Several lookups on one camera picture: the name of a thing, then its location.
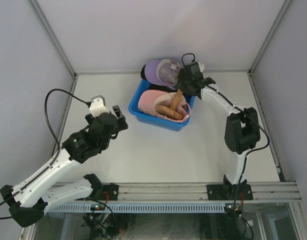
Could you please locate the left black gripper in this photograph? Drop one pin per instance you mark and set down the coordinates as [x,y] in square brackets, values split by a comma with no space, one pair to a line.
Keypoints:
[121,124]

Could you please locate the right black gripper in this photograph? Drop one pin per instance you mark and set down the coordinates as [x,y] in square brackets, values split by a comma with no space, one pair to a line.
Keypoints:
[181,76]

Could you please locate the pink baseball cap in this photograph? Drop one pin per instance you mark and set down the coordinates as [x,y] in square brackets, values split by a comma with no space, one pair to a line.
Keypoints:
[150,99]

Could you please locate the wooden hat stand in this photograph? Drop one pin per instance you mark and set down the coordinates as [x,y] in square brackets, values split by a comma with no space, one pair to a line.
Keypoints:
[172,107]

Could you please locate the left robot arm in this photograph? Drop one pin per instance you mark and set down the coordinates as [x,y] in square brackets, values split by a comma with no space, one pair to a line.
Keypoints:
[31,199]

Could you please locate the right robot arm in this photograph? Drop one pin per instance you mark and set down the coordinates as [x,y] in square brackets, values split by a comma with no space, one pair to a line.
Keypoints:
[241,134]

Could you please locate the blue plastic bin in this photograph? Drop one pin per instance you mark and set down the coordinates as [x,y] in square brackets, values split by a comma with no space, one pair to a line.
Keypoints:
[143,86]

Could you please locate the black baseball cap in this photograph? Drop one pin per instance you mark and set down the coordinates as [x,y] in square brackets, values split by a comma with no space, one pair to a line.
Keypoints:
[149,73]

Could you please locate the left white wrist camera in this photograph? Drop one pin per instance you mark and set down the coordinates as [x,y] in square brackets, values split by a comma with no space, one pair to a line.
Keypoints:
[98,106]

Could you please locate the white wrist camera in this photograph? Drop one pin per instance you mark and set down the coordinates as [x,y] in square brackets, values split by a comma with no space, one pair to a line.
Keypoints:
[98,106]
[201,66]

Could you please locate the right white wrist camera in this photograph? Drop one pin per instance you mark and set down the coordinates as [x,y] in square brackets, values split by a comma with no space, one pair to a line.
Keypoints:
[201,66]

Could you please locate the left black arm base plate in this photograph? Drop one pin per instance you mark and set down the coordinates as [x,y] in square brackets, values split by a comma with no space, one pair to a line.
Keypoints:
[108,192]

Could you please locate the grey slotted cable duct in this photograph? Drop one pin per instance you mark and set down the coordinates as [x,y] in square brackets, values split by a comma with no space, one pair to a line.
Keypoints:
[139,208]

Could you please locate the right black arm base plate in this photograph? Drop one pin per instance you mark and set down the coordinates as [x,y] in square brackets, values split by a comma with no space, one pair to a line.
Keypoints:
[222,192]

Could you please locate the right aluminium frame post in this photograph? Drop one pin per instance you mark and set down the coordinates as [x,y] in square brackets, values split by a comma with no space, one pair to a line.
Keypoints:
[273,29]

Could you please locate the aluminium frame post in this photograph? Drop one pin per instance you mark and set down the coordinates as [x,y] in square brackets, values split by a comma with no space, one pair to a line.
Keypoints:
[37,10]
[273,29]

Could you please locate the left aluminium frame post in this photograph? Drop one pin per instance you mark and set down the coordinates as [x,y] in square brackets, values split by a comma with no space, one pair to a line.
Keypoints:
[37,10]

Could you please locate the aluminium front rail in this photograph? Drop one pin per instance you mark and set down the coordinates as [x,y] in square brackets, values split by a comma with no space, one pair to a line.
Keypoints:
[263,192]

